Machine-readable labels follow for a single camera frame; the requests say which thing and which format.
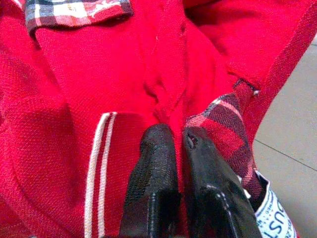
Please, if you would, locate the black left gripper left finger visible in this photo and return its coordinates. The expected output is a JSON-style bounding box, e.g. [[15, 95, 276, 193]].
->
[[120, 123, 183, 238]]

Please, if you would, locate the red polo shirt plaid trim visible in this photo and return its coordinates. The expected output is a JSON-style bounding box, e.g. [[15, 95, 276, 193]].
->
[[0, 0, 317, 238]]

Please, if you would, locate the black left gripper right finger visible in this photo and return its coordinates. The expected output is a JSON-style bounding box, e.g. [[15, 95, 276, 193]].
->
[[182, 126, 263, 238]]

